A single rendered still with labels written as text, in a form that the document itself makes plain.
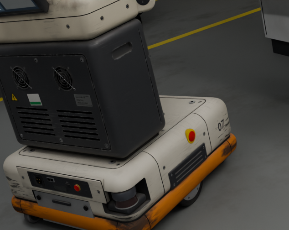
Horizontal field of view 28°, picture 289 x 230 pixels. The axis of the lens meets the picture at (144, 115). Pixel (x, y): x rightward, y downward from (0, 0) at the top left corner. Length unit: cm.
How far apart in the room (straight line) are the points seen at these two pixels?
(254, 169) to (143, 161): 54
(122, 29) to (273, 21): 170
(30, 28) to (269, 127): 117
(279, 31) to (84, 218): 181
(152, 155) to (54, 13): 54
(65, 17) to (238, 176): 90
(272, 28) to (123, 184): 186
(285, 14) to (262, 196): 144
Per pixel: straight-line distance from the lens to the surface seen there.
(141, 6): 208
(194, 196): 206
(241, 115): 268
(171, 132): 195
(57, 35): 175
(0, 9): 188
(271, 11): 333
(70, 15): 168
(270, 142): 238
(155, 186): 185
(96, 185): 179
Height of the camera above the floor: 105
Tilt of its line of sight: 21 degrees down
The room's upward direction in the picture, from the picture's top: 14 degrees counter-clockwise
